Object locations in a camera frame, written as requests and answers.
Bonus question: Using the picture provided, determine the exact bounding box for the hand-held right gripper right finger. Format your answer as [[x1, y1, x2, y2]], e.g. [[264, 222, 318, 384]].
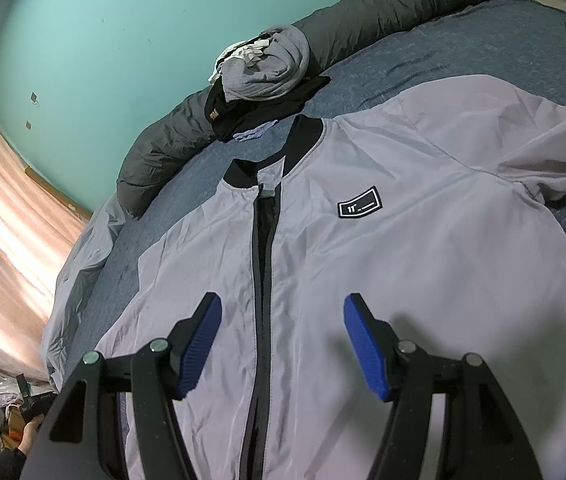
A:
[[343, 292, 546, 480]]

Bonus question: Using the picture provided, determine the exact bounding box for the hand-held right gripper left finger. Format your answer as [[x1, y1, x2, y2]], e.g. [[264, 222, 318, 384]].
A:
[[23, 291, 224, 480]]

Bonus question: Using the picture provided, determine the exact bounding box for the lavender grey zip jacket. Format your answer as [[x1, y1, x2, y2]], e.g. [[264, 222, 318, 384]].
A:
[[95, 74, 566, 480]]

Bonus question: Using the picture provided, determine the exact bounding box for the person's left forearm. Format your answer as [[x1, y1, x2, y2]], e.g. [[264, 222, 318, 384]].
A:
[[0, 447, 28, 480]]

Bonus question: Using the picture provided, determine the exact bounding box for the person's left hand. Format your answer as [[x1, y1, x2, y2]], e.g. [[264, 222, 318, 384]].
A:
[[17, 417, 44, 456]]

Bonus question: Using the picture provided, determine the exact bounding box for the orange cardboard box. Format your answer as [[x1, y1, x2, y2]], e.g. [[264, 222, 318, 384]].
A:
[[5, 405, 26, 436]]

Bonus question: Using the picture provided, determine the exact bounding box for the light grey quilt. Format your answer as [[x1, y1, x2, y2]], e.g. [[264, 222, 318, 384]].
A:
[[38, 195, 128, 391]]

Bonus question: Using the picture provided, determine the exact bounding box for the pink curtain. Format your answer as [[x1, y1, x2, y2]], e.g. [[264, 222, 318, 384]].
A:
[[0, 107, 88, 381]]

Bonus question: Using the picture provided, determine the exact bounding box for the wooden board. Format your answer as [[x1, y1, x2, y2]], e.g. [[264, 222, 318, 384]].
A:
[[24, 165, 94, 221]]

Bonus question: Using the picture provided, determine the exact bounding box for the small light blue cloth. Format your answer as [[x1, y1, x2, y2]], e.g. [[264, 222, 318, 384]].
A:
[[233, 120, 278, 141]]

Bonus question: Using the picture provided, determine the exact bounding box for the black garment with label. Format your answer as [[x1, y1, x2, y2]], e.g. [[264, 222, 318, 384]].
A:
[[204, 76, 331, 142]]

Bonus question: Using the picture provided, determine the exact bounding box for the dark grey rolled duvet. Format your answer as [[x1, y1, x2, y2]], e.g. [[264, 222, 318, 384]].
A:
[[117, 0, 521, 218]]

